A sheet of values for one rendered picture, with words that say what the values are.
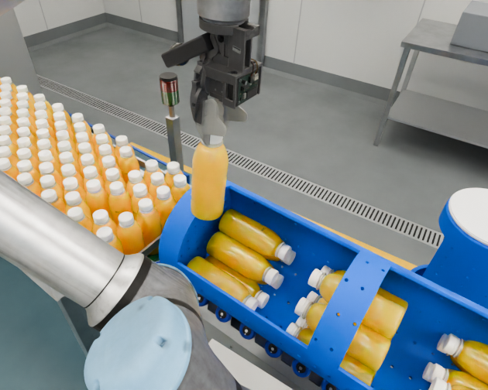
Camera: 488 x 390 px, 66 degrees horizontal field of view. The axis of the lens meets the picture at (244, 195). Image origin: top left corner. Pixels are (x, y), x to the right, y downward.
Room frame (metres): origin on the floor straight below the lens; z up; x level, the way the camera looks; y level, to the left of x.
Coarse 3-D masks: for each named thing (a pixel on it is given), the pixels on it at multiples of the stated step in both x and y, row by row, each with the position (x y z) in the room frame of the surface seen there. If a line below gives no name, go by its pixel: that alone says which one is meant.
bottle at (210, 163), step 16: (192, 160) 0.57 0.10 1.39; (208, 160) 0.55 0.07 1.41; (224, 160) 0.56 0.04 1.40; (192, 176) 0.56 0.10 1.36; (208, 176) 0.54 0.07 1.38; (224, 176) 0.56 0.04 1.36; (192, 192) 0.55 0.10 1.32; (208, 192) 0.54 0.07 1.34; (224, 192) 0.56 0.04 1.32; (192, 208) 0.55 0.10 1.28; (208, 208) 0.54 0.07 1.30
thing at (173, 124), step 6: (168, 120) 1.21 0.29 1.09; (174, 120) 1.21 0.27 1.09; (168, 126) 1.21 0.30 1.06; (174, 126) 1.21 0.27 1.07; (168, 132) 1.22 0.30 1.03; (174, 132) 1.20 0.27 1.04; (168, 138) 1.22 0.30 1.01; (174, 138) 1.20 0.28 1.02; (180, 138) 1.23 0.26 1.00; (174, 144) 1.20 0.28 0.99; (180, 144) 1.23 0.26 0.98; (174, 150) 1.20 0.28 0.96; (180, 150) 1.22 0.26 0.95; (174, 156) 1.20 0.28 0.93; (180, 156) 1.22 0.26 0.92; (180, 162) 1.22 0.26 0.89; (180, 168) 1.22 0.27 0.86
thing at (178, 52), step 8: (208, 32) 0.57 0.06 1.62; (192, 40) 0.57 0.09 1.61; (200, 40) 0.56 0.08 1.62; (208, 40) 0.56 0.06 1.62; (176, 48) 0.59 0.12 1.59; (184, 48) 0.58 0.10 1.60; (192, 48) 0.57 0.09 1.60; (200, 48) 0.56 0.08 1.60; (208, 48) 0.56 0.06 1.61; (168, 56) 0.60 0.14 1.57; (176, 56) 0.59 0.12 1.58; (184, 56) 0.58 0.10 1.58; (192, 56) 0.57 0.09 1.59; (168, 64) 0.61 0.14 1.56; (176, 64) 0.60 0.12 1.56; (184, 64) 0.61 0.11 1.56
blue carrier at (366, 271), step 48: (240, 192) 0.68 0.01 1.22; (192, 240) 0.65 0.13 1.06; (288, 240) 0.68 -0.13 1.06; (336, 240) 0.54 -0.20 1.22; (288, 288) 0.59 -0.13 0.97; (336, 288) 0.42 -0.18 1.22; (384, 288) 0.53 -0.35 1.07; (432, 288) 0.43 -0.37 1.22; (288, 336) 0.37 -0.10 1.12; (336, 336) 0.34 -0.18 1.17; (432, 336) 0.44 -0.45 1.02; (480, 336) 0.42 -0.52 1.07; (336, 384) 0.30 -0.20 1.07; (384, 384) 0.35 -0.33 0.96
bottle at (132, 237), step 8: (120, 224) 0.69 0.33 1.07; (136, 224) 0.70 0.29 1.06; (120, 232) 0.68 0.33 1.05; (128, 232) 0.68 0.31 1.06; (136, 232) 0.69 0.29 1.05; (120, 240) 0.67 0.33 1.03; (128, 240) 0.67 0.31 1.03; (136, 240) 0.68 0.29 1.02; (128, 248) 0.67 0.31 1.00; (136, 248) 0.68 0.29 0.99
